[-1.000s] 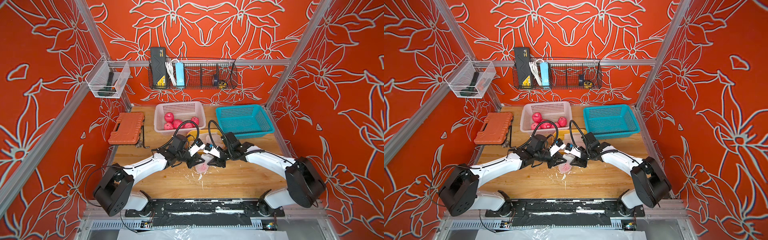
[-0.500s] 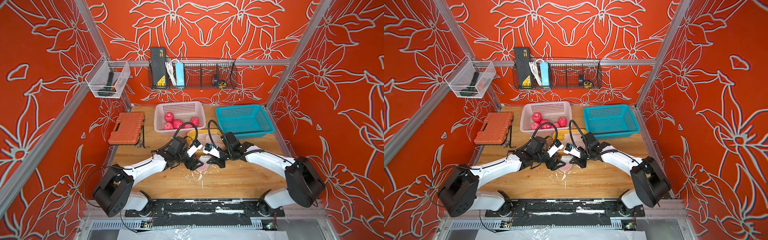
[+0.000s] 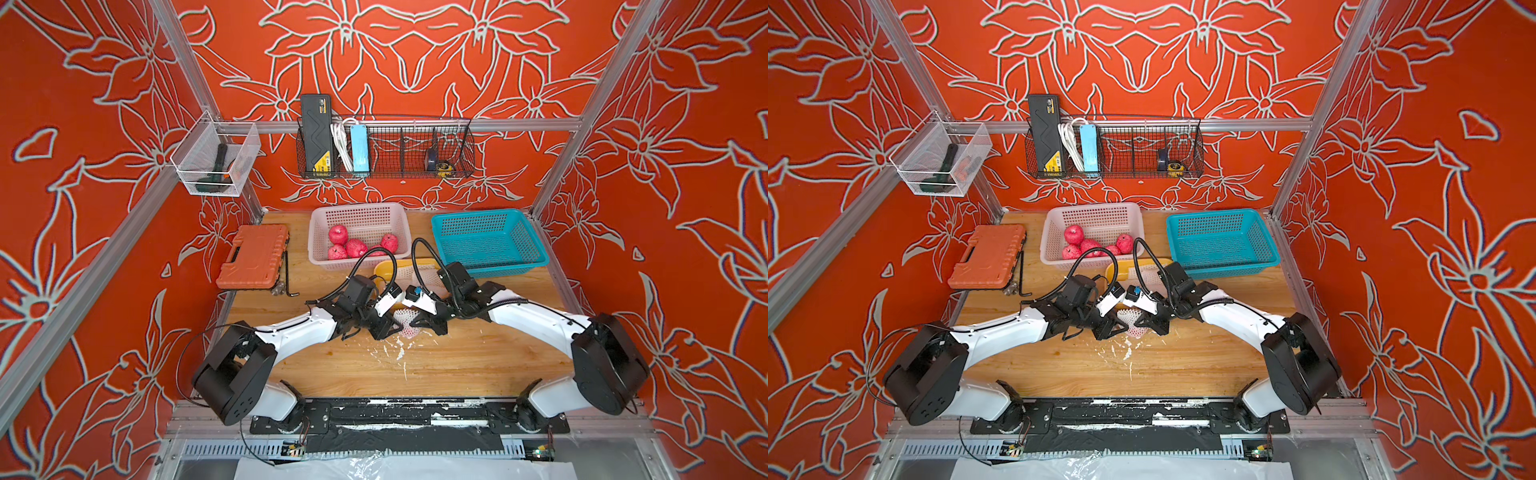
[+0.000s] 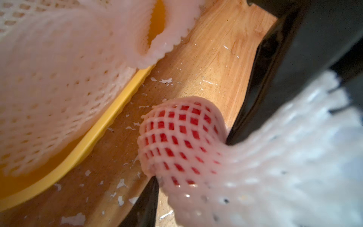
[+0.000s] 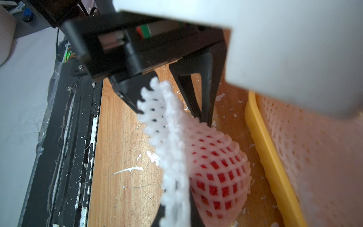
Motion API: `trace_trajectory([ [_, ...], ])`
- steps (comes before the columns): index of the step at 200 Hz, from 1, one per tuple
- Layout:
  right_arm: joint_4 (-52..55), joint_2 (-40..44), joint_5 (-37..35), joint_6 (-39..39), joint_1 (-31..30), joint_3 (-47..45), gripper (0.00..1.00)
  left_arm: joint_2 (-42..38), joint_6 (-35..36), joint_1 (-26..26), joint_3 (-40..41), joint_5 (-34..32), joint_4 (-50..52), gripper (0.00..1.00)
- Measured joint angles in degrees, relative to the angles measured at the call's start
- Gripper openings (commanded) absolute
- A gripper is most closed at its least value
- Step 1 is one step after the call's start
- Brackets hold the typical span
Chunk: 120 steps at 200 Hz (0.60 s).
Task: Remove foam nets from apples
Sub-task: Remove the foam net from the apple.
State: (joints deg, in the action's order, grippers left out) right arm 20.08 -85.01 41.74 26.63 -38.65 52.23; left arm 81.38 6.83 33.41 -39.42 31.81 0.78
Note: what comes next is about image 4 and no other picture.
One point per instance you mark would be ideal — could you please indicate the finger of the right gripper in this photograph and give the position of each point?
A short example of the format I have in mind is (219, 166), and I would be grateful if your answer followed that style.
(349, 69)
(295, 50)

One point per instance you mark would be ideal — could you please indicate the netted apple bottom hidden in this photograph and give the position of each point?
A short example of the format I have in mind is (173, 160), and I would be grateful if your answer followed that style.
(302, 168)

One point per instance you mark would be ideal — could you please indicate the yellow plastic tray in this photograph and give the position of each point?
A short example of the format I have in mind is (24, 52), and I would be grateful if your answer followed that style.
(85, 142)

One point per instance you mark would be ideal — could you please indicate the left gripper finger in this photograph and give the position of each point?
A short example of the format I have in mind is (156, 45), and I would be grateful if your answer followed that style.
(144, 211)

